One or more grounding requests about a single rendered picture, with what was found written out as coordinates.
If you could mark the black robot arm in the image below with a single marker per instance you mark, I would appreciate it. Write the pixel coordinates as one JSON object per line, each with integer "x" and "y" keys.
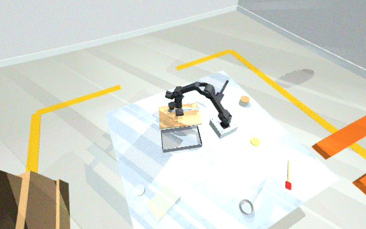
{"x": 209, "y": 93}

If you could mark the small grey cylinder with orange top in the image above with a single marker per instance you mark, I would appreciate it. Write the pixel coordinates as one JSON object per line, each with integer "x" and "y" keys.
{"x": 244, "y": 100}

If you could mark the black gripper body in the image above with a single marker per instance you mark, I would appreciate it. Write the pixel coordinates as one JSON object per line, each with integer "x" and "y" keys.
{"x": 179, "y": 111}

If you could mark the yellow flat disc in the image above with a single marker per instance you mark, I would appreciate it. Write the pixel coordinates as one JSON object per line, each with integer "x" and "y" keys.
{"x": 255, "y": 141}

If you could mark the grey metal roasting tin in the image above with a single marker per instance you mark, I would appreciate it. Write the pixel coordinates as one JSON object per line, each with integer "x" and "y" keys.
{"x": 180, "y": 138}

